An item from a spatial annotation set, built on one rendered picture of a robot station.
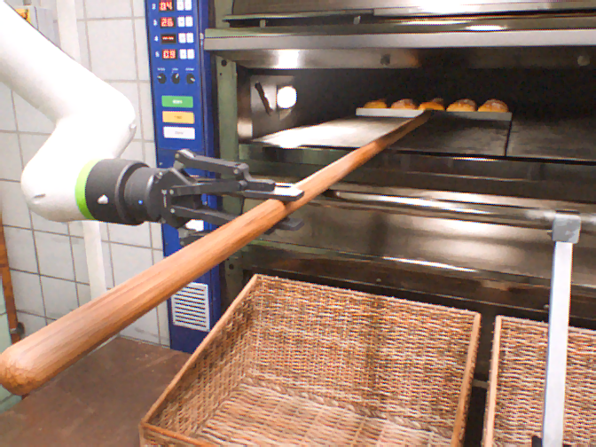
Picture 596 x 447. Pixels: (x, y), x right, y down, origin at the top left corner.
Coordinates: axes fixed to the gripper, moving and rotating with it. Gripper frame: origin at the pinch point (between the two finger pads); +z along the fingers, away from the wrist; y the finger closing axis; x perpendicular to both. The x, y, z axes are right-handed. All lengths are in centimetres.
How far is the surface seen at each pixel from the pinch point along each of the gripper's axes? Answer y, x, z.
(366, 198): 2.4, -18.7, 7.2
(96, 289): 48, -56, -84
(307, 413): 60, -40, -10
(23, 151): 8, -58, -108
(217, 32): -24, -42, -31
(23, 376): -0.1, 39.6, 1.6
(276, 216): -0.1, 4.0, 1.9
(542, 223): 3.6, -18.1, 31.9
